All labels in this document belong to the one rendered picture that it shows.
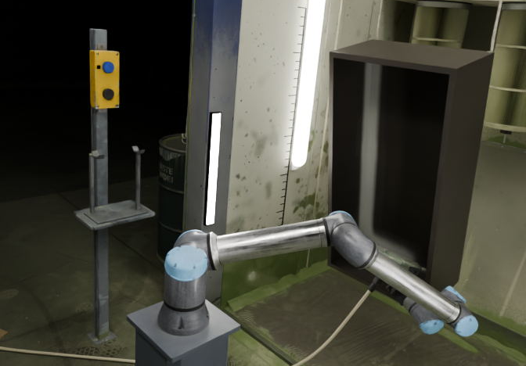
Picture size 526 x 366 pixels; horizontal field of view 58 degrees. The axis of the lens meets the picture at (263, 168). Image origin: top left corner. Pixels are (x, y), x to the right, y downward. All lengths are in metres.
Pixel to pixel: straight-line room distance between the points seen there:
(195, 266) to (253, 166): 1.18
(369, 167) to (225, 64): 0.98
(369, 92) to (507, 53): 0.94
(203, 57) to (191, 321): 1.31
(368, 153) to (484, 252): 1.08
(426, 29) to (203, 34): 1.56
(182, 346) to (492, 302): 2.08
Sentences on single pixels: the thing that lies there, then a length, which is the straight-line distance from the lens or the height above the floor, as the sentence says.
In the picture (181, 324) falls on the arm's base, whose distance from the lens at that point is 1.80.
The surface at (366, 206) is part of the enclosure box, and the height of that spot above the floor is 0.77.
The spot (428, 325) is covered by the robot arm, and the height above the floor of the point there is 0.60.
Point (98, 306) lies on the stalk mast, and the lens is 2.77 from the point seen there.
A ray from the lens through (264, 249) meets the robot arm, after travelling 1.86.
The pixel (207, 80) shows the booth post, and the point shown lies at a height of 1.43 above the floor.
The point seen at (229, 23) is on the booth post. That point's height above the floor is 1.72.
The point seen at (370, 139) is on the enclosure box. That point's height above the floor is 1.18.
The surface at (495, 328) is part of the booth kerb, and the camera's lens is 3.26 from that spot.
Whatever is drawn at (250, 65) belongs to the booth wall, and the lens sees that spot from 2.59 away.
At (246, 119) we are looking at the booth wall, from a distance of 2.63.
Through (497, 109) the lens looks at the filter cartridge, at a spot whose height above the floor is 1.37.
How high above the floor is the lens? 1.72
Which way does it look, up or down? 17 degrees down
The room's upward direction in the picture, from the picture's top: 5 degrees clockwise
